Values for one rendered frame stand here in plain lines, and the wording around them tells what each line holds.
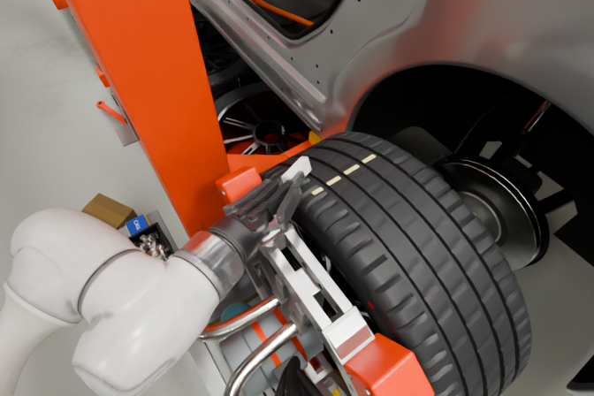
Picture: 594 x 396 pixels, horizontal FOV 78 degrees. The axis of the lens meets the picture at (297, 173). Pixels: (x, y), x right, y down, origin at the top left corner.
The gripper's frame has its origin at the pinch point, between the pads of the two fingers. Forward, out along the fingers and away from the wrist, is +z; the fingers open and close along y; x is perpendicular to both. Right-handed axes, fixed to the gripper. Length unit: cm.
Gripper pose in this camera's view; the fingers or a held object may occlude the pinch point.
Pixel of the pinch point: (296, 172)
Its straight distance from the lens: 66.2
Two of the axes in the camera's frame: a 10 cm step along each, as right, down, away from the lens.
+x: -2.7, -8.3, -4.9
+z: 5.3, -5.5, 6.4
